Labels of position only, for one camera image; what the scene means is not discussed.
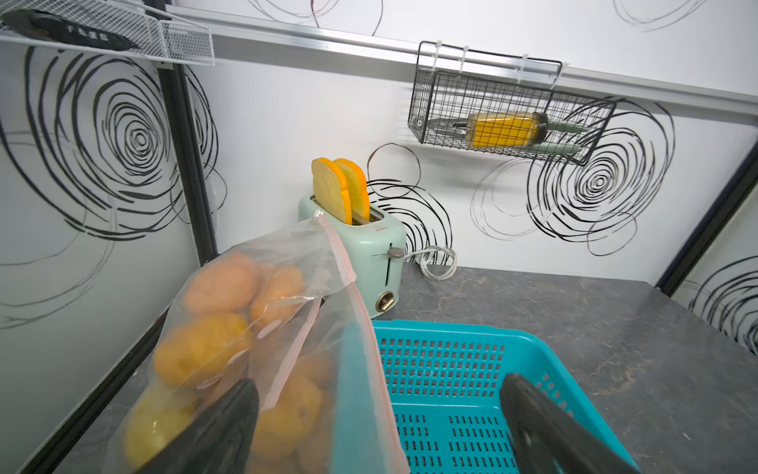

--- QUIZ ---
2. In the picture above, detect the toast slice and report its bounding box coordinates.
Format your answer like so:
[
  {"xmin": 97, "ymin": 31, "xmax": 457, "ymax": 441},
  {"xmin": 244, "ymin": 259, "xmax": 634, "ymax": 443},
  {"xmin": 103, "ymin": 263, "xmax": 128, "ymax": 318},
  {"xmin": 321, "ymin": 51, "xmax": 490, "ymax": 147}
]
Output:
[
  {"xmin": 311, "ymin": 158, "xmax": 353, "ymax": 225},
  {"xmin": 335, "ymin": 158, "xmax": 370, "ymax": 221}
]

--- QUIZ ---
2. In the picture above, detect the mint green toaster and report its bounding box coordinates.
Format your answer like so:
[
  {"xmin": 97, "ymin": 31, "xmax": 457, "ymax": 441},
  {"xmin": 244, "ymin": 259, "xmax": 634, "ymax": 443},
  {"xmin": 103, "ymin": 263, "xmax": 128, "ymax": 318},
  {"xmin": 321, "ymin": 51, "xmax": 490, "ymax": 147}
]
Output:
[{"xmin": 298, "ymin": 196, "xmax": 407, "ymax": 318}]

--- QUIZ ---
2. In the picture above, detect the right toast slice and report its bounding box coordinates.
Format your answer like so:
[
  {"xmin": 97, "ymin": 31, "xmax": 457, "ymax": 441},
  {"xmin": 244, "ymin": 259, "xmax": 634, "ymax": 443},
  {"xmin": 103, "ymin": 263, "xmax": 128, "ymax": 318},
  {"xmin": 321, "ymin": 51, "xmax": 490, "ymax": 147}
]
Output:
[{"xmin": 335, "ymin": 158, "xmax": 370, "ymax": 221}]

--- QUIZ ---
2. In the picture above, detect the aluminium wall rail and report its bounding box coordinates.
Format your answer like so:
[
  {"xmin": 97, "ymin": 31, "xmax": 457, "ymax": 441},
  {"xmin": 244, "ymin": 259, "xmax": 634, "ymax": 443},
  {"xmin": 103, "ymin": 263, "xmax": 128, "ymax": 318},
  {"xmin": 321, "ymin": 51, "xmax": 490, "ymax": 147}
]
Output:
[{"xmin": 165, "ymin": 4, "xmax": 758, "ymax": 117}]

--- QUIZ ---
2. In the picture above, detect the white toaster cable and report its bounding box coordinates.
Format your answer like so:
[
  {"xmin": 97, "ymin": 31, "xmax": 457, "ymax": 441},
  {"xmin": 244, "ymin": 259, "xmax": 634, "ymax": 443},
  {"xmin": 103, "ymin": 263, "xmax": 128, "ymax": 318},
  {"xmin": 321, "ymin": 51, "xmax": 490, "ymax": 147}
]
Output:
[{"xmin": 390, "ymin": 244, "xmax": 459, "ymax": 282}]

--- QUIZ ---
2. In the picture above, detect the left toast slice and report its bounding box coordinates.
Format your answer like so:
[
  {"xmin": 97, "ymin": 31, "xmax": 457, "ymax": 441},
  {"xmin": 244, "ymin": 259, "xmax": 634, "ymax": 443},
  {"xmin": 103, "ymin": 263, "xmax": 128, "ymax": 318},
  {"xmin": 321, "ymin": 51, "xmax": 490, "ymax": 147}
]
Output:
[{"xmin": 311, "ymin": 158, "xmax": 353, "ymax": 225}]

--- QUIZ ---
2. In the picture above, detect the white wire wall shelf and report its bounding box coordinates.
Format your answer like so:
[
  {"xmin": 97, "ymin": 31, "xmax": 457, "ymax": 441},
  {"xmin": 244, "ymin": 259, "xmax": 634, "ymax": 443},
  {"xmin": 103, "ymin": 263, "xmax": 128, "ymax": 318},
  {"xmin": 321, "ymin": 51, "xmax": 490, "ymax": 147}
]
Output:
[{"xmin": 1, "ymin": 1, "xmax": 215, "ymax": 66}]

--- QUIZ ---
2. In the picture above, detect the black wire wall basket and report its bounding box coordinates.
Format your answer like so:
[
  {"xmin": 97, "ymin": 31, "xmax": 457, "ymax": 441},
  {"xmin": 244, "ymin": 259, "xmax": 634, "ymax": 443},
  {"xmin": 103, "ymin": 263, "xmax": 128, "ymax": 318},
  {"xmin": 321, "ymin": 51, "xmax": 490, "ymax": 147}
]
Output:
[{"xmin": 408, "ymin": 41, "xmax": 616, "ymax": 165}]

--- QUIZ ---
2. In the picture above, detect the reddish potato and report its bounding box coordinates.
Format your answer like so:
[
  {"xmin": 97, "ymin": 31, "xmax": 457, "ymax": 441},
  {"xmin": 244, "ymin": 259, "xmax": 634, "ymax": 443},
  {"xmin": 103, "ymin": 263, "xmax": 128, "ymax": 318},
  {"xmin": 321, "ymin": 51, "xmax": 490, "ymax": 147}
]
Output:
[{"xmin": 250, "ymin": 266, "xmax": 305, "ymax": 332}]

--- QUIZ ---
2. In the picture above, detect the yellow bottle in basket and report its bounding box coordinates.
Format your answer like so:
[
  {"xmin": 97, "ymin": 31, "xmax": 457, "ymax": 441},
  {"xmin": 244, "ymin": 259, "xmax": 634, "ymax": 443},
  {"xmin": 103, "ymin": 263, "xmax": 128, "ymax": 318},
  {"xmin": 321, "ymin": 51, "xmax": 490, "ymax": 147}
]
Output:
[{"xmin": 466, "ymin": 112, "xmax": 549, "ymax": 148}]

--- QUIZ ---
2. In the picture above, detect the black remote control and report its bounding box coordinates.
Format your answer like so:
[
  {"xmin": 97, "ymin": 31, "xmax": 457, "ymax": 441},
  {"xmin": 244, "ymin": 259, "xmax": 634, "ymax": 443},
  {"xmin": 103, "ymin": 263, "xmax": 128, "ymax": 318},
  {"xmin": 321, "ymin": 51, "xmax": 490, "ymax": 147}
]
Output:
[{"xmin": 1, "ymin": 9, "xmax": 139, "ymax": 51}]

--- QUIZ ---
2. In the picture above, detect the clear zipper bag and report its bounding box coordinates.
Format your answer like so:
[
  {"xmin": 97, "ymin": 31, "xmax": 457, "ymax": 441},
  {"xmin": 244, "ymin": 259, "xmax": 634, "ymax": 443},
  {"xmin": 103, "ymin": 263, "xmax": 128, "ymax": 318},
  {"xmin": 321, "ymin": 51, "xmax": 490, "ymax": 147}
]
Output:
[{"xmin": 103, "ymin": 211, "xmax": 355, "ymax": 473}]

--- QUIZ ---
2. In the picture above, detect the teal plastic basket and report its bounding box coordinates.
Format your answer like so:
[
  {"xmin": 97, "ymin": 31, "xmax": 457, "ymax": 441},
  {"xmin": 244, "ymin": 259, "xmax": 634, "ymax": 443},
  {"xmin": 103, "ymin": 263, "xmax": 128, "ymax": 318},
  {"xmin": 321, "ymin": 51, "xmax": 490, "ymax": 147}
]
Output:
[{"xmin": 373, "ymin": 320, "xmax": 633, "ymax": 473}]

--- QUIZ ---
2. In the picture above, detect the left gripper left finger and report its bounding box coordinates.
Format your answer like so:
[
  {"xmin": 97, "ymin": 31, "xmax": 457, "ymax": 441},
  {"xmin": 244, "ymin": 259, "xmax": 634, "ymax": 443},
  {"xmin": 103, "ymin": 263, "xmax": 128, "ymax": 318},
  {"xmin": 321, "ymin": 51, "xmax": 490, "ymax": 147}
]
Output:
[{"xmin": 137, "ymin": 379, "xmax": 260, "ymax": 474}]

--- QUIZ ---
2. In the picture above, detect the large potato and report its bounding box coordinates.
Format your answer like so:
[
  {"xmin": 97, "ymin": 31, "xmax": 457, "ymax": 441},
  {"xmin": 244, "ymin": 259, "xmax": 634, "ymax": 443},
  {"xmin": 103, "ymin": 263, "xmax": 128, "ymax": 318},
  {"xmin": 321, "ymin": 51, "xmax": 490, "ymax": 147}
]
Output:
[{"xmin": 182, "ymin": 254, "xmax": 261, "ymax": 315}]

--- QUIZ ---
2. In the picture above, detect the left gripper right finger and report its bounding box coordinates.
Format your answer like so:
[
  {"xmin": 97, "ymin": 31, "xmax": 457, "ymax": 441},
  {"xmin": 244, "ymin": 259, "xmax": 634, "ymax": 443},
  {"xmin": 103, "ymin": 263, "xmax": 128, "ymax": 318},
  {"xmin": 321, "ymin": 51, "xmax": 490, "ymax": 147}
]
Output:
[{"xmin": 499, "ymin": 373, "xmax": 638, "ymax": 473}]

